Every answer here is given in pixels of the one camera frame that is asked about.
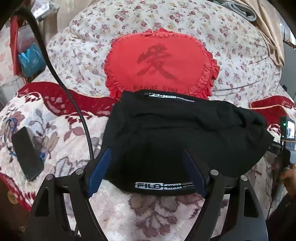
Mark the grey folded cloth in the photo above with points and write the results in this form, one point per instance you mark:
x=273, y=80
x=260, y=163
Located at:
x=242, y=10

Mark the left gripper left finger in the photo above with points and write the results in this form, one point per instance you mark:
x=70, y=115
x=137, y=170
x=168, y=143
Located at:
x=62, y=210

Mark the black pants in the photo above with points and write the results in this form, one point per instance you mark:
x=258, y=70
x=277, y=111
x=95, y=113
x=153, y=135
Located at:
x=150, y=134

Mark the red white floral blanket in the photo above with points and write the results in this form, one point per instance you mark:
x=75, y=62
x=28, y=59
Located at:
x=42, y=108

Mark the red heart ruffled pillow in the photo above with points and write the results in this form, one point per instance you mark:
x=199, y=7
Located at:
x=160, y=60

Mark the right hand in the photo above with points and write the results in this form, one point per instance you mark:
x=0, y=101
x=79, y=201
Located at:
x=289, y=178

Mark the black smartphone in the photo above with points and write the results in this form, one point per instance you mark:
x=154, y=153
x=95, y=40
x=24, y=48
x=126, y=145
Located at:
x=28, y=158

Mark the beige curtain cloth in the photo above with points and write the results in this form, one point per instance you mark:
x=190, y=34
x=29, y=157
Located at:
x=268, y=22

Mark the blue plastic bag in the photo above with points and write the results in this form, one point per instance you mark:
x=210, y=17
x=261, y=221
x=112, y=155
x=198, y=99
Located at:
x=31, y=60

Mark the floral white quilt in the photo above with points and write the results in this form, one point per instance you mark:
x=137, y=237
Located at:
x=247, y=72

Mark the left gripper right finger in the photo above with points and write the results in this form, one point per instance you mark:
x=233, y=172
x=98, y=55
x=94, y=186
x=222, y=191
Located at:
x=244, y=218

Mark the red hanging cloth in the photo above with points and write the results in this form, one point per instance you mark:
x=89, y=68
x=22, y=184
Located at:
x=14, y=27

